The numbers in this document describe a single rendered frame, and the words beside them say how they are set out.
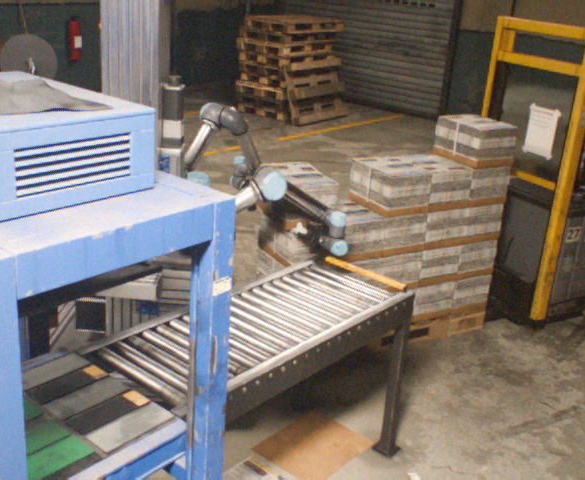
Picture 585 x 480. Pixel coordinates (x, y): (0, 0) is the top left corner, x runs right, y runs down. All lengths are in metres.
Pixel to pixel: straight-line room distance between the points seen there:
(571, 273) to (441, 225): 1.11
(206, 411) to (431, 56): 9.60
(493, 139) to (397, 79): 7.28
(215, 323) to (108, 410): 0.56
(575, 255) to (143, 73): 2.97
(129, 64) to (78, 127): 1.69
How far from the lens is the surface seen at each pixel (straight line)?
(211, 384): 2.05
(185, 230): 1.78
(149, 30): 3.38
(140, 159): 1.87
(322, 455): 3.57
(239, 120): 3.97
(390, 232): 4.13
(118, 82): 3.44
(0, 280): 1.52
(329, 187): 3.79
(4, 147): 1.66
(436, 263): 4.44
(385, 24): 11.74
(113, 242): 1.65
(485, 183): 4.48
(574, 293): 5.22
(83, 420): 2.35
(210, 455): 2.18
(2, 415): 1.66
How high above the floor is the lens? 2.12
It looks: 21 degrees down
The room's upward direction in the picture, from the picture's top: 4 degrees clockwise
